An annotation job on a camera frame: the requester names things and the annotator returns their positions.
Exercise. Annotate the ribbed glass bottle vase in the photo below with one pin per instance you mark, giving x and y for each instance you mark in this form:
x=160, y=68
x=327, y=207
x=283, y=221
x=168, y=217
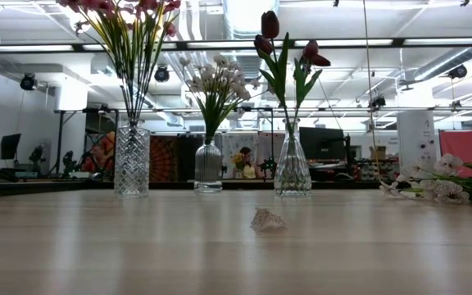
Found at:
x=208, y=164

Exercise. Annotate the white artificial flower bunch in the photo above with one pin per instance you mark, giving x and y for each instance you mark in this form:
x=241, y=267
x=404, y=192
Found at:
x=197, y=84
x=236, y=82
x=449, y=192

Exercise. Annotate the diamond-cut cylindrical glass vase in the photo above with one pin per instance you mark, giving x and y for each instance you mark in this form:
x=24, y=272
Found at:
x=131, y=164

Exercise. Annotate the conical glass vase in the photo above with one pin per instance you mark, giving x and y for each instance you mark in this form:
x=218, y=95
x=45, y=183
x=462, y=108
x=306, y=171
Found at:
x=292, y=172

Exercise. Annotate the person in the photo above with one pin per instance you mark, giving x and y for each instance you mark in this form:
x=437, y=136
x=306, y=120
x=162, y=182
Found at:
x=246, y=164

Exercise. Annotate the black panel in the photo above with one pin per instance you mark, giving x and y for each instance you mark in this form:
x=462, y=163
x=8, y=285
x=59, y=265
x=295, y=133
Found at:
x=187, y=157

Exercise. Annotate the orange patterned panel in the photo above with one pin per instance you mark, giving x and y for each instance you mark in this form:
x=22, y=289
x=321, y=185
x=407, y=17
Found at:
x=164, y=157

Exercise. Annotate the small fallen white petal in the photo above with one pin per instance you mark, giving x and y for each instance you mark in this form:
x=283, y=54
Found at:
x=266, y=220

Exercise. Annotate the large black monitor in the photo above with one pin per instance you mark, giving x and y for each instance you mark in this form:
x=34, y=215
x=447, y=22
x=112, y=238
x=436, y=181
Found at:
x=322, y=143

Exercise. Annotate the black ceiling spotlight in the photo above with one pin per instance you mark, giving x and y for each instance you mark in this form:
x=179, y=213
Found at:
x=162, y=73
x=28, y=82
x=378, y=101
x=458, y=71

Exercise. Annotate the orange colourful cloth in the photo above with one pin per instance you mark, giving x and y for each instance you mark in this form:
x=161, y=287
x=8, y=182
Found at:
x=101, y=153

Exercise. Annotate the cardboard box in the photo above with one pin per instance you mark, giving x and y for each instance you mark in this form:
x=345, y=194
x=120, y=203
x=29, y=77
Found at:
x=378, y=153

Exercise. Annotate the black metal stand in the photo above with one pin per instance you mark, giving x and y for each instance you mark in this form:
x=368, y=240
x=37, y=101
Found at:
x=60, y=139

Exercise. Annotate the white pillar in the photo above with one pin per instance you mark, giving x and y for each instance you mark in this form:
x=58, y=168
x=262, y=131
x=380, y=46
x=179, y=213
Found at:
x=416, y=135

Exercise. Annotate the small black monitor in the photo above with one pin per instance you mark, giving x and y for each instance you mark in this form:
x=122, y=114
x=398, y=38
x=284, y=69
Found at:
x=10, y=145

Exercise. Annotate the large silver ceiling duct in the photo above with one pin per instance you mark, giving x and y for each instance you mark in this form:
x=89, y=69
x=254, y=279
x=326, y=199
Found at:
x=250, y=16

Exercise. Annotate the slim silver ceiling duct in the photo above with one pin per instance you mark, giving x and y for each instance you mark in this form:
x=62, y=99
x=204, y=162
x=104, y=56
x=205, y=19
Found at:
x=445, y=65

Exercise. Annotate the orange partition wall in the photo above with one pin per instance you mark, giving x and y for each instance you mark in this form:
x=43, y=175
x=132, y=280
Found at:
x=461, y=143

